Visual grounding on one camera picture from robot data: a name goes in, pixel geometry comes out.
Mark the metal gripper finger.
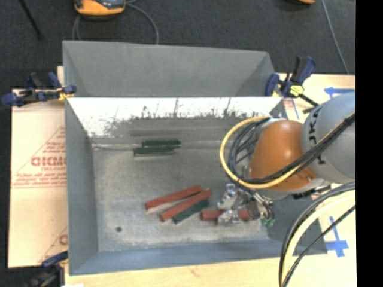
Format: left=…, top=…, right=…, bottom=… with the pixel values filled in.
left=217, top=210, right=241, bottom=225
left=216, top=183, right=240, bottom=210

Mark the brown cardboard board, red print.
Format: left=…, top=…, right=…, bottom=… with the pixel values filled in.
left=7, top=65, right=70, bottom=269

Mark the grey metal bin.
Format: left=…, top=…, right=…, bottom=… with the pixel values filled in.
left=62, top=40, right=327, bottom=275

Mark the dark green flat block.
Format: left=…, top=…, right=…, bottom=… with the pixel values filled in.
left=171, top=199, right=211, bottom=225
left=132, top=146, right=175, bottom=158
left=141, top=139, right=182, bottom=149

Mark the red-brown flat block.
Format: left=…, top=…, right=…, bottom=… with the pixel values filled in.
left=199, top=209, right=251, bottom=222
left=144, top=185, right=203, bottom=212
left=159, top=188, right=214, bottom=223

